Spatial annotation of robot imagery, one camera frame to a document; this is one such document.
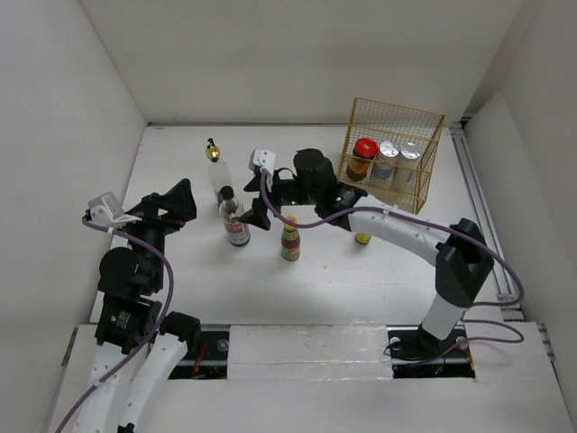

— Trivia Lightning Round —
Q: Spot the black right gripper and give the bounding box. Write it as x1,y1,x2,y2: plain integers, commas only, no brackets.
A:
238,169,321,229

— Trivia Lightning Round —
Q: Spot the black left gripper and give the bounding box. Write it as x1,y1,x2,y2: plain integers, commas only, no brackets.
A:
116,177,197,289

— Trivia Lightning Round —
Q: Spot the black cap vinegar bottle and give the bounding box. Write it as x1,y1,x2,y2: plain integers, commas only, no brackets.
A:
219,186,251,247

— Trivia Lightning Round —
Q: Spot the clear gold spout oil bottle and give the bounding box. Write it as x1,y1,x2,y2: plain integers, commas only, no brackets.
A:
206,138,232,204

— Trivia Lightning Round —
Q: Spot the yellow cap red sauce bottle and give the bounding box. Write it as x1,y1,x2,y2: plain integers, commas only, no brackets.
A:
280,216,300,261

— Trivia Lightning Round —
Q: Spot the red lid chili sauce jar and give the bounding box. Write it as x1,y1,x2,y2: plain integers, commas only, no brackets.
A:
346,137,379,182

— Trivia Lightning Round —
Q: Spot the silver lid salt shaker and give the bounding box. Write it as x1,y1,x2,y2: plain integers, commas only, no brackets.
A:
370,141,399,185

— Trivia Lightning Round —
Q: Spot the silver lid spice shaker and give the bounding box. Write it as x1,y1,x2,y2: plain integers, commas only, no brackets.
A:
393,143,423,190

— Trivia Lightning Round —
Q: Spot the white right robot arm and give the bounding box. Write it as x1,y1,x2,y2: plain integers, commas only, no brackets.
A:
241,148,494,362

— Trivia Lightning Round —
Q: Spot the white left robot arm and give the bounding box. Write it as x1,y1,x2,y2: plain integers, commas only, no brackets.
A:
57,179,201,432

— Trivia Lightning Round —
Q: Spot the small yellow label bottle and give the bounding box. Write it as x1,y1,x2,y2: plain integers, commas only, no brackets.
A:
354,233,371,245

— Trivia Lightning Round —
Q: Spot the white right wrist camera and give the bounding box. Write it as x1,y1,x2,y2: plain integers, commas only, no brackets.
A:
248,148,276,189

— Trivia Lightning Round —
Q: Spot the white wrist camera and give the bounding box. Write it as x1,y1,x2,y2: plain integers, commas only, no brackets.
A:
248,148,276,189
87,192,124,227

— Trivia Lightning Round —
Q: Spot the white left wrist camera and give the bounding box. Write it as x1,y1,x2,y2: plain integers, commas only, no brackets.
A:
87,192,124,227

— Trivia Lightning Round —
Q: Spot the gold wire mesh rack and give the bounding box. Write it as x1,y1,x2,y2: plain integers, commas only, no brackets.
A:
337,97,445,214

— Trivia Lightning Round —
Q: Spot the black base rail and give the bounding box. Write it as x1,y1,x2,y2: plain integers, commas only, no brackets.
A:
169,324,475,382

